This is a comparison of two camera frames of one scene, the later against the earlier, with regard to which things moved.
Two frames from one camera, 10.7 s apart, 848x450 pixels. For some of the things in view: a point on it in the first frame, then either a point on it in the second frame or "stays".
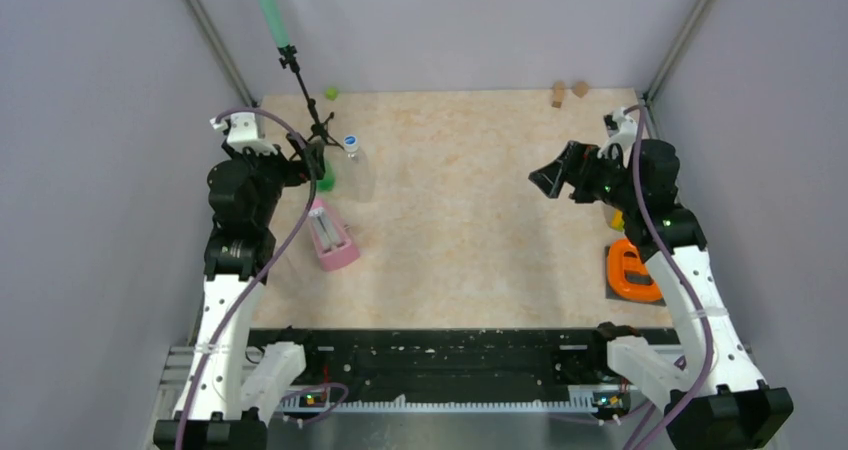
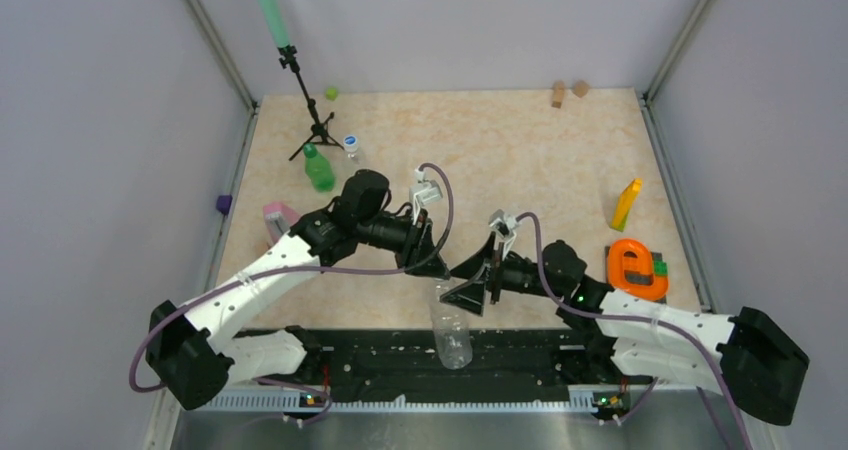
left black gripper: x=297 y=171 -> x=419 y=244
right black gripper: x=574 y=166 -> x=471 y=294
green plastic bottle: x=328 y=181 stays
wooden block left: x=559 y=92 stays
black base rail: x=387 y=365 stays
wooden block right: x=581 y=88 stays
